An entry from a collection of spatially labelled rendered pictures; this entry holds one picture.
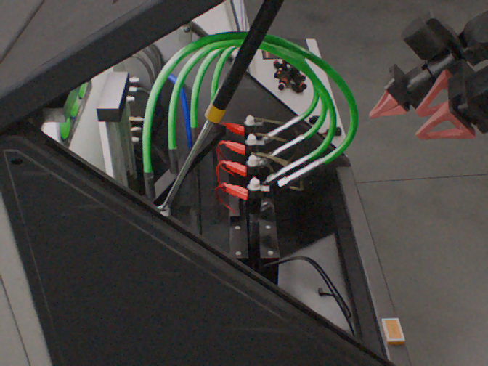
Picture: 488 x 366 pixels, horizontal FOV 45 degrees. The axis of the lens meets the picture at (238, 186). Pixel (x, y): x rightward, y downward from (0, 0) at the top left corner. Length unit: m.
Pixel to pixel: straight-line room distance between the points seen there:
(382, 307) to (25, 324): 0.64
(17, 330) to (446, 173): 2.67
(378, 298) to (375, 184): 1.96
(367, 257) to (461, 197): 1.91
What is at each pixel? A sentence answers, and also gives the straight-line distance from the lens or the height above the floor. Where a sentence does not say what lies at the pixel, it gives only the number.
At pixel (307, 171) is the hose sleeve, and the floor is 1.16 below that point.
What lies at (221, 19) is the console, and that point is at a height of 1.32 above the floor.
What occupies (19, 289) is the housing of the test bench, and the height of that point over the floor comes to 1.21.
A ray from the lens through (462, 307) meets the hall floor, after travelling 2.58.
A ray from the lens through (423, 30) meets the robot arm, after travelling 1.13.
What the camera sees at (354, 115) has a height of 1.28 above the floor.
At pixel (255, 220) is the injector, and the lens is 1.18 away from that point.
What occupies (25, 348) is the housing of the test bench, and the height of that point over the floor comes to 1.08.
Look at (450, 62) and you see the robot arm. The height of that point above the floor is 1.34.
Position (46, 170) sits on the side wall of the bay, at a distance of 0.72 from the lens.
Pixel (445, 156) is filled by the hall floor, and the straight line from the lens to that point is 3.43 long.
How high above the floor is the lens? 1.80
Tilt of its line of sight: 36 degrees down
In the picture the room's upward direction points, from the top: straight up
